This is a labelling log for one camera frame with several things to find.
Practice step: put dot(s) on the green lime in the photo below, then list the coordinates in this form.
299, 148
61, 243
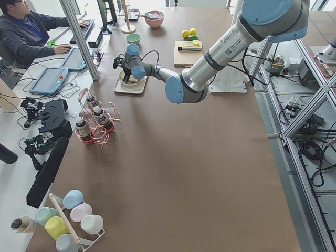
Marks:
193, 37

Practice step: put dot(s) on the tea bottle one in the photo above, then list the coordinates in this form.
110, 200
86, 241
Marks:
91, 102

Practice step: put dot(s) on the tea bottle three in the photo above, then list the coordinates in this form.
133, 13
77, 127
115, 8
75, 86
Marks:
82, 127

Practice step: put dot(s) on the teach pendant far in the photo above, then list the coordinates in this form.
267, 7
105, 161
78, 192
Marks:
74, 61

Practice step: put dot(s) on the yellow lemon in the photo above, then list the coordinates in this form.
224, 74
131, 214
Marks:
193, 31
185, 33

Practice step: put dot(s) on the steel muddler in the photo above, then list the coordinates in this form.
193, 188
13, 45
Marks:
189, 48

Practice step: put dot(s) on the seated person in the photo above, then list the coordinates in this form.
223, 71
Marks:
25, 33

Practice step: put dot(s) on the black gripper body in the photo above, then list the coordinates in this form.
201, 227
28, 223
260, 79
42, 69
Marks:
126, 71

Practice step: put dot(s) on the clear ice cubes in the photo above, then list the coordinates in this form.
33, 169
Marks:
153, 16

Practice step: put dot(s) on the pink cup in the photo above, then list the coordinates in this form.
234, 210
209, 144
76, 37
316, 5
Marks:
80, 211

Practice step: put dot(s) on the yellow lemon near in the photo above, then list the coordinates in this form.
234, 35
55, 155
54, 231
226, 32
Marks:
185, 33

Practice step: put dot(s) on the white cup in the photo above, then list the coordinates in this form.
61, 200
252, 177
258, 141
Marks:
92, 224

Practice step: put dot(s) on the paper coffee cup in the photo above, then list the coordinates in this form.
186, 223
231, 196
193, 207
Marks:
24, 224

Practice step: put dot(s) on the bread slice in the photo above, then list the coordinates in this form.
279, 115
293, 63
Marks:
133, 80

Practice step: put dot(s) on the yellow cup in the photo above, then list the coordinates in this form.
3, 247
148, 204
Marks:
56, 227

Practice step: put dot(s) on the tea bottle two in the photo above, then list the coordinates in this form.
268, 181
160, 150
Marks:
100, 116

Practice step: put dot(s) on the pink bowl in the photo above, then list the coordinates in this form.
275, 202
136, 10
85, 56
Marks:
155, 23

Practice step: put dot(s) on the teach pendant near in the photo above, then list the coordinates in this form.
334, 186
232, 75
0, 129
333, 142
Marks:
49, 81

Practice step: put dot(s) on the white round plate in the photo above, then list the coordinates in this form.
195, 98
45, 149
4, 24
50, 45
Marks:
120, 78

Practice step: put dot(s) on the green ceramic bowl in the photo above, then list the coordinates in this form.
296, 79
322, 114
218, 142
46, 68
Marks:
133, 38

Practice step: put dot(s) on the teach pendant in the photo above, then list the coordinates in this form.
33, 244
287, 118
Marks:
49, 81
74, 61

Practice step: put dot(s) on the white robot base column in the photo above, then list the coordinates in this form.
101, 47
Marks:
230, 80

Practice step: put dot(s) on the wooden cup stand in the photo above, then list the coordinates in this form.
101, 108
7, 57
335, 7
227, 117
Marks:
128, 28

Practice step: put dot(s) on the bamboo cutting board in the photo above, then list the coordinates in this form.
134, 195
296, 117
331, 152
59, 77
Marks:
186, 58

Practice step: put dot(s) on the black keyboard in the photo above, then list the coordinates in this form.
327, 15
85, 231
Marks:
85, 30

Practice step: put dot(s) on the pale blue cup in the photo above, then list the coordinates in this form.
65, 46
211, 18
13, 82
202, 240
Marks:
66, 243

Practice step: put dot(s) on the mint cup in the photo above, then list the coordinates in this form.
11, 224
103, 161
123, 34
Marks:
44, 214

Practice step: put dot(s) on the yellow lemon far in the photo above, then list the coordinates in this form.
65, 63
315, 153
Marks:
193, 31

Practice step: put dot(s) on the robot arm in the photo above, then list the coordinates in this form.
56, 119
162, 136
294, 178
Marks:
275, 20

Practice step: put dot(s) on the copper wire bottle rack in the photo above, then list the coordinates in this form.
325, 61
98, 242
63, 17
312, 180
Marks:
96, 123

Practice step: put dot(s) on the cream rabbit tray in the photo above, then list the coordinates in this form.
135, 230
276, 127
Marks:
133, 88

